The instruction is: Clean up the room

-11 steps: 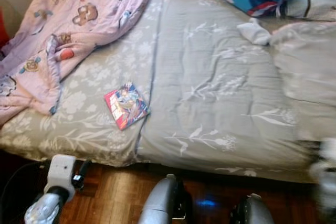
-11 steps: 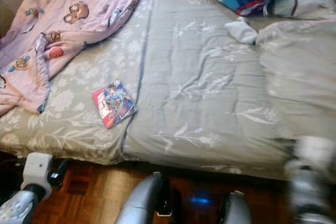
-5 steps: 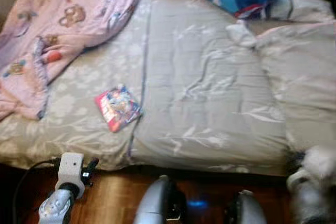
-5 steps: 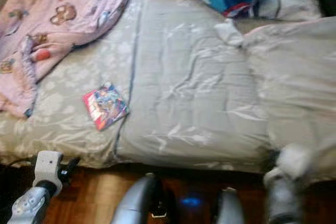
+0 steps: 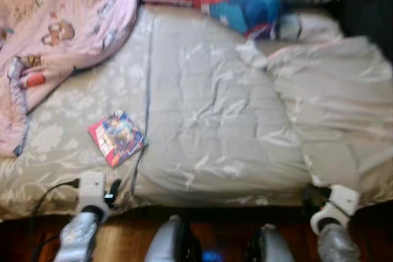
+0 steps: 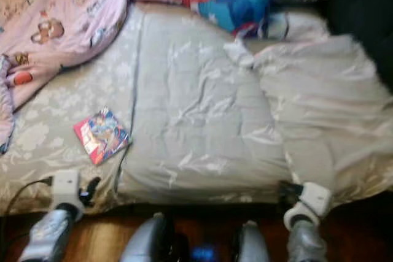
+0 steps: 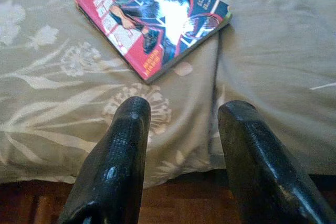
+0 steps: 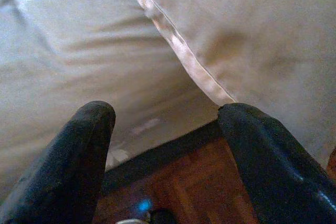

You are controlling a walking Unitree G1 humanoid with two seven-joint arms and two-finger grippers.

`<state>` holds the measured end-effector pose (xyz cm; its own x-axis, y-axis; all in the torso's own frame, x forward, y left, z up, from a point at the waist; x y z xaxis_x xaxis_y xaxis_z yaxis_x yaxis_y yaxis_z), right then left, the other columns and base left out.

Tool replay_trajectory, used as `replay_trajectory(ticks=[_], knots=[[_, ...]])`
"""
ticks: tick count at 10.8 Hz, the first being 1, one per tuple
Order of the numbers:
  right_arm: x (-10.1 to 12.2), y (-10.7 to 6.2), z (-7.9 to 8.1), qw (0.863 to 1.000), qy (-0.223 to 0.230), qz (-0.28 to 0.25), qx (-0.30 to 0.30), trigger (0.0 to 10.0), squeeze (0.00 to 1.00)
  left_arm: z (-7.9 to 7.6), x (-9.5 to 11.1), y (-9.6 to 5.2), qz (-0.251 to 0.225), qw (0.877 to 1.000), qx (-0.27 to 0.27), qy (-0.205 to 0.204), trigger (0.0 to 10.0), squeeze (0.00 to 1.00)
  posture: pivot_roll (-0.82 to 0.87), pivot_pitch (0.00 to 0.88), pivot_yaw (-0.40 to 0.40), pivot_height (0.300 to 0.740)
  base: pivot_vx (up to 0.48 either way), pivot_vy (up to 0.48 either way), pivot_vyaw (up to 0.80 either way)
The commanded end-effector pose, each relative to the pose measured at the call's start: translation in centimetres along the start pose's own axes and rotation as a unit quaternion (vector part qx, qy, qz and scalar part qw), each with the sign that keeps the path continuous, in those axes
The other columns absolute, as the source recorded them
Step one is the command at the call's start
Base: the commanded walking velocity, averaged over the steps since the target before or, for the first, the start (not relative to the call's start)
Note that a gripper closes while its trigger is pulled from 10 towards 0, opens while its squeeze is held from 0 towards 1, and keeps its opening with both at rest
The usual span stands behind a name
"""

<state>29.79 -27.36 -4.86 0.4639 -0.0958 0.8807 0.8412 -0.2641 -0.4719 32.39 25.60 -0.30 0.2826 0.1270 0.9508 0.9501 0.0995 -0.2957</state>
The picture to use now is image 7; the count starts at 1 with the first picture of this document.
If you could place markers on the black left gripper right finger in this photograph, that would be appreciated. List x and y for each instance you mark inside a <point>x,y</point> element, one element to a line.
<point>262,176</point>

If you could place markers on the grey floral bedspread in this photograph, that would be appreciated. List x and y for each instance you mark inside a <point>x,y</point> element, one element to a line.
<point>275,64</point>

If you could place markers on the red blue comic book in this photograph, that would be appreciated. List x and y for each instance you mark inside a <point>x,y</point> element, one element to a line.
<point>157,24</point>

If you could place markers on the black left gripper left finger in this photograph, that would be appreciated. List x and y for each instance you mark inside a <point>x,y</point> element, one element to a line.
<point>110,176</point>

